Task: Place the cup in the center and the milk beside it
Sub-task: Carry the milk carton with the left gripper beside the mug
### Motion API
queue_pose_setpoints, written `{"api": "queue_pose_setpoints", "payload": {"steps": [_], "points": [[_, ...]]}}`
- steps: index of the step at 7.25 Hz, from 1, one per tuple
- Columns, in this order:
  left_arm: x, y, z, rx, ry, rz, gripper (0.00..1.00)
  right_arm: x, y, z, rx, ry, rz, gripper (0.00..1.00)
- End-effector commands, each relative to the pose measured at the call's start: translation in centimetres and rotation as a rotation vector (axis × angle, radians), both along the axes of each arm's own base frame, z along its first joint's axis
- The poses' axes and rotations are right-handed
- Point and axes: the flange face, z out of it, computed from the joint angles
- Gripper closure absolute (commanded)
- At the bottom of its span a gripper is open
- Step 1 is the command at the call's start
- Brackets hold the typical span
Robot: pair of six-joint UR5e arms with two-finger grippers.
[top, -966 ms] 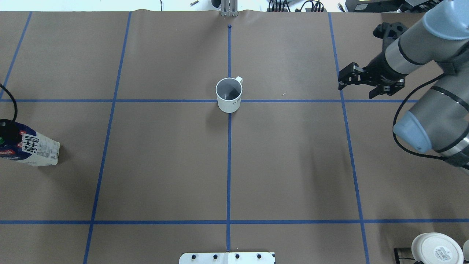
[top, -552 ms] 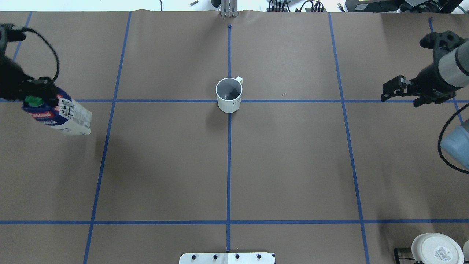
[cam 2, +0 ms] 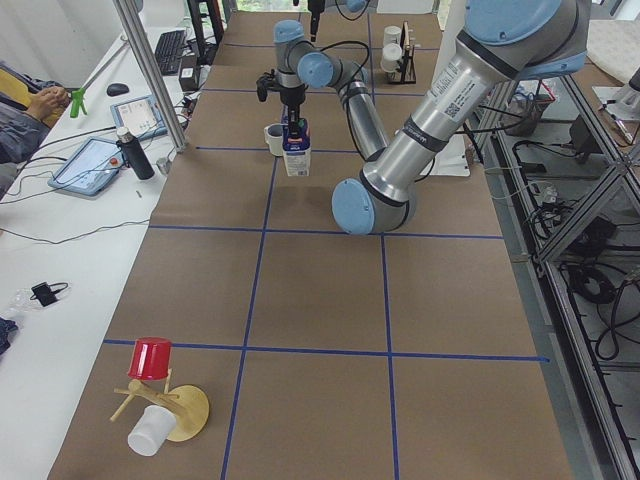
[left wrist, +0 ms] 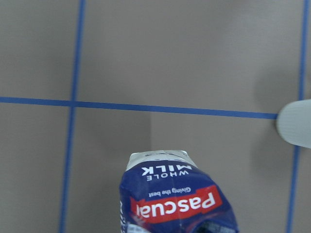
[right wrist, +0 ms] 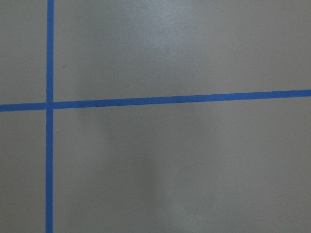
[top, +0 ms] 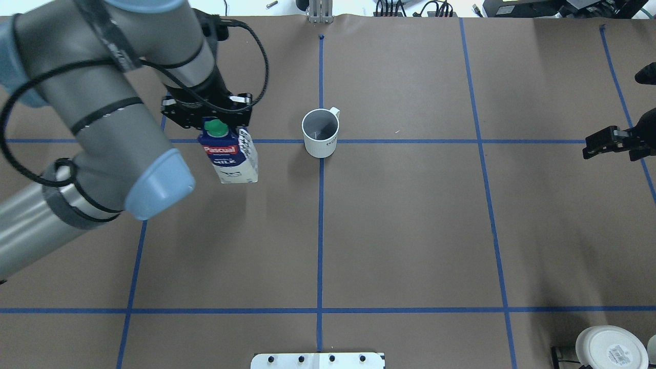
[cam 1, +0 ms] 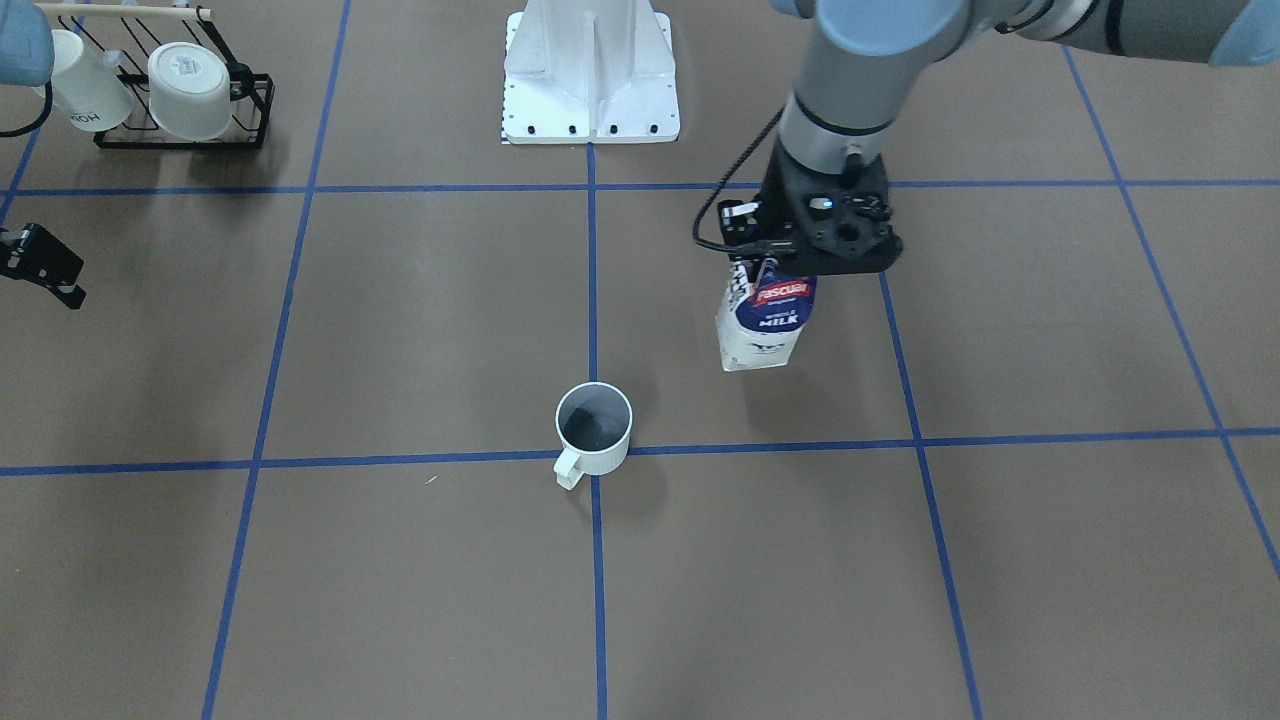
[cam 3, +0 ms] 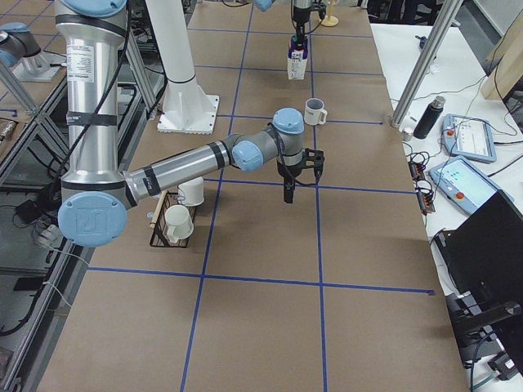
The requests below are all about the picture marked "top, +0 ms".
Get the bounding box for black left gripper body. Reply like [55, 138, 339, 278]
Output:
[161, 93, 253, 131]

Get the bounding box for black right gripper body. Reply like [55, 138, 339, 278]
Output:
[582, 108, 655, 161]

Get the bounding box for blue white milk carton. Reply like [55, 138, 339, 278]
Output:
[197, 117, 259, 184]

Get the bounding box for white ribbed mug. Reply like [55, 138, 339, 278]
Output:
[301, 107, 340, 159]

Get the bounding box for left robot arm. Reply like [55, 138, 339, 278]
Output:
[2, 1, 264, 283]

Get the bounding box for black equipment in corner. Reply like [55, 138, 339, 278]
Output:
[482, 1, 648, 19]

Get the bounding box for brown paper table mat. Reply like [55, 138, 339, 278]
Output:
[2, 15, 654, 368]

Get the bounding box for white round lid container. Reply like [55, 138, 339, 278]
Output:
[576, 325, 649, 368]

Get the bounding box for metal post at table edge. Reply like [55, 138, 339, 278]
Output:
[305, 0, 334, 24]

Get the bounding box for black cables bundle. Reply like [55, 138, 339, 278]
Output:
[374, 0, 457, 18]

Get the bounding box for white bracket plate with bolts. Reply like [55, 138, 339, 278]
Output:
[250, 352, 386, 368]

